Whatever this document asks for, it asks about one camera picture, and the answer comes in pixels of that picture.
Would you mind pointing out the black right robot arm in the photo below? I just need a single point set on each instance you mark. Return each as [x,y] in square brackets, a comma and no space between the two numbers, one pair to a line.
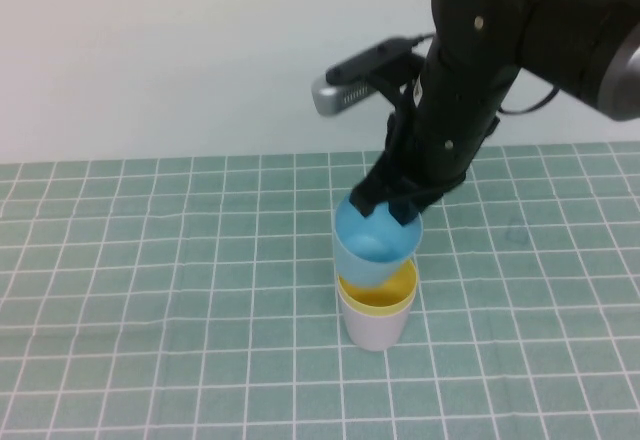
[550,20]

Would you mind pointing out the pink plastic cup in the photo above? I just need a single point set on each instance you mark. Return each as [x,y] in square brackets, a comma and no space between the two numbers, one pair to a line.
[372,332]

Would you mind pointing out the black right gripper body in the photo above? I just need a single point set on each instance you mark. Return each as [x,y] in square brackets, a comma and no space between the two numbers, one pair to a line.
[445,145]

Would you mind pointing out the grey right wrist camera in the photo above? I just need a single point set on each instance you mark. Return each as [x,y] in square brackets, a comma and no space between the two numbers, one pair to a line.
[345,92]

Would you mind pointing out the blue plastic cup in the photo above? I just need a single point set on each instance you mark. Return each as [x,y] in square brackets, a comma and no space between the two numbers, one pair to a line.
[360,260]

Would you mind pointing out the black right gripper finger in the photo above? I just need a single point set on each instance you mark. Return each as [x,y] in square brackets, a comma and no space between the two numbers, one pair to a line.
[370,195]
[407,210]

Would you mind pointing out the yellow plastic cup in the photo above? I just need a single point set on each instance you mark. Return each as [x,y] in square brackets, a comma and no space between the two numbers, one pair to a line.
[375,302]

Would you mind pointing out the green white checked tablecloth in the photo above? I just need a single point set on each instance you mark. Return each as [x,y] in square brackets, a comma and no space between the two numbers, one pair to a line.
[150,260]

